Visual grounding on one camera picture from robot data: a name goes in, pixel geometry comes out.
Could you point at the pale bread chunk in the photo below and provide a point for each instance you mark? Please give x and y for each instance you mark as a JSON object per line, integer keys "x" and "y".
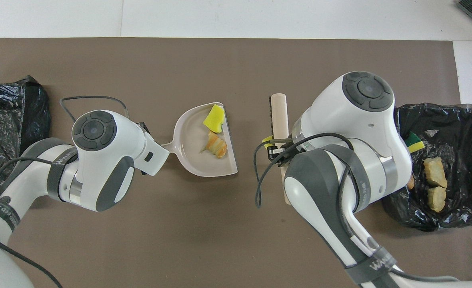
{"x": 436, "y": 198}

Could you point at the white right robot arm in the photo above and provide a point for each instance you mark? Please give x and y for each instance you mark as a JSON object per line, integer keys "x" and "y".
{"x": 340, "y": 120}

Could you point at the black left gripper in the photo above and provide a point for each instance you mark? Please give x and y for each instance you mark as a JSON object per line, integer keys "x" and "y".
{"x": 144, "y": 128}

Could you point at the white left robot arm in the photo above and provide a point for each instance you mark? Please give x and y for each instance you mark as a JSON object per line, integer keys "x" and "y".
{"x": 100, "y": 160}

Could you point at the brown bread roll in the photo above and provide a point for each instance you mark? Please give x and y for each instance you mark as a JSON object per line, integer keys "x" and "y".
{"x": 410, "y": 182}

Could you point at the yellow green sponge piece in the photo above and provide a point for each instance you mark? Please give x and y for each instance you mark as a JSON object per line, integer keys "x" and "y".
{"x": 414, "y": 142}

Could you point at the beige brush with black bristles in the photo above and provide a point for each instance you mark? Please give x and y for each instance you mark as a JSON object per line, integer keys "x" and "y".
{"x": 279, "y": 116}

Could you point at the black bag lined bin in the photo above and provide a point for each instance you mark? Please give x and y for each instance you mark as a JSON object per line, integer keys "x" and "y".
{"x": 4, "y": 112}
{"x": 460, "y": 140}

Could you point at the beige plastic dustpan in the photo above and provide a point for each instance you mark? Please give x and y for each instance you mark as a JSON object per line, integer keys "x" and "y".
{"x": 192, "y": 160}

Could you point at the striped croissant piece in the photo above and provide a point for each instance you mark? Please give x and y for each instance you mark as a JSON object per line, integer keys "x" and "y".
{"x": 216, "y": 144}
{"x": 435, "y": 172}

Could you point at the brown table mat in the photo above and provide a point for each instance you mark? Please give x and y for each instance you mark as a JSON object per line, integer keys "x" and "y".
{"x": 236, "y": 224}

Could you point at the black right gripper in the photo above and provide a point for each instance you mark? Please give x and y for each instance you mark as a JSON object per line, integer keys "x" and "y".
{"x": 284, "y": 153}

